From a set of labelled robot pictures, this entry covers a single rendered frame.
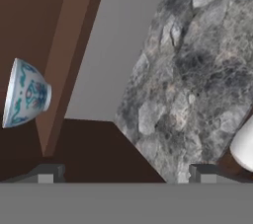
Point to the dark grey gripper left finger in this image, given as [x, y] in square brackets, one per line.
[46, 172]

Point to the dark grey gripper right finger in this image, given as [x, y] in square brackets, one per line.
[210, 172]

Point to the white bowl with teal pattern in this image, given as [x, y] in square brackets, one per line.
[27, 93]

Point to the brown wooden cabinet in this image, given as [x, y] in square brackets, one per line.
[49, 70]

